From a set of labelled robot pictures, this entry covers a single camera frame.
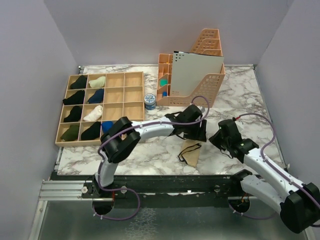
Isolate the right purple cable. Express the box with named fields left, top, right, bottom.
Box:
left=228, top=113, right=320, bottom=228

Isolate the white rolled sock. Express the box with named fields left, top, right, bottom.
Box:
left=82, top=105, right=103, bottom=122

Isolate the blue patterned round tin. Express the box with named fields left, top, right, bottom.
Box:
left=144, top=93, right=157, bottom=110

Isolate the navy rolled sock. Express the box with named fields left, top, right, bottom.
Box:
left=87, top=88, right=104, bottom=104

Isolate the dark green rolled sock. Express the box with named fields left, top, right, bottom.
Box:
left=60, top=124, right=80, bottom=142

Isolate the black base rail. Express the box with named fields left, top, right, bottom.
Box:
left=81, top=175, right=245, bottom=208

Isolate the wooden compartment tray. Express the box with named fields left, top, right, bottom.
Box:
left=55, top=71, right=145, bottom=147

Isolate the aluminium extrusion rail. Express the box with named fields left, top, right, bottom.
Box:
left=38, top=180, right=85, bottom=201

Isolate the black rolled sock bottom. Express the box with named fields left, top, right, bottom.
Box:
left=80, top=121, right=101, bottom=141

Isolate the black rolled sock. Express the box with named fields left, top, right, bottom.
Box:
left=63, top=105, right=82, bottom=123
left=70, top=75, right=87, bottom=90
left=80, top=121, right=101, bottom=141
left=62, top=90, right=85, bottom=106

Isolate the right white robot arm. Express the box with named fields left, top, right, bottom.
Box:
left=209, top=119, right=320, bottom=234

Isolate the beige underwear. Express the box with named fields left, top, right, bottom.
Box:
left=177, top=139, right=202, bottom=168

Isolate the black rolled sock top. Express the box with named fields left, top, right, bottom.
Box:
left=70, top=75, right=87, bottom=90

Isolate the grey white folder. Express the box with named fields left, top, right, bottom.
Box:
left=170, top=51, right=224, bottom=97

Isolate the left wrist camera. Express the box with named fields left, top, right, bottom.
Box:
left=198, top=106, right=206, bottom=114

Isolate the blue boxer underwear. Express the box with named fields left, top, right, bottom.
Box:
left=101, top=121, right=114, bottom=134

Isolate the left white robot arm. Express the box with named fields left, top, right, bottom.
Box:
left=92, top=104, right=210, bottom=198

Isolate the pale green rolled sock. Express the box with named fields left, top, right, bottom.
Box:
left=88, top=76, right=106, bottom=88

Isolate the peach file organizer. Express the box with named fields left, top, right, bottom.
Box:
left=156, top=28, right=225, bottom=107

